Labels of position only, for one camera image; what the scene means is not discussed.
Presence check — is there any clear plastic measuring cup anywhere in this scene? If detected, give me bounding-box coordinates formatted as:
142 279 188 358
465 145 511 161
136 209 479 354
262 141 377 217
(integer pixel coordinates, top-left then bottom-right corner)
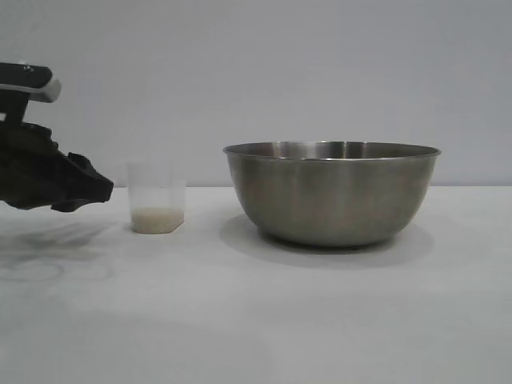
126 161 187 234

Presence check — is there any white uncooked rice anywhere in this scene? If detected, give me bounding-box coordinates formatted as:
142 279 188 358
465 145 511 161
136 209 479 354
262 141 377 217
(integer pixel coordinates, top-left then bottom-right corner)
131 207 186 234

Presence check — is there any stainless steel mixing bowl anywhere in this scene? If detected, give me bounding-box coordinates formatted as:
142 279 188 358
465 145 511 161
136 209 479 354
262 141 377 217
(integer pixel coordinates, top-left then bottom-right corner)
222 140 442 247

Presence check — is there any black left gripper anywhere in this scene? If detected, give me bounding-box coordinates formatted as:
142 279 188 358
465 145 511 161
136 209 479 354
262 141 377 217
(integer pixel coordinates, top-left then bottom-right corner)
0 99 115 213

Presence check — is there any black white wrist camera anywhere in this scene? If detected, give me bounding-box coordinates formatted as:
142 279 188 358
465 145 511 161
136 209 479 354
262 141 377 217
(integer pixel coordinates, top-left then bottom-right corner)
0 62 62 104

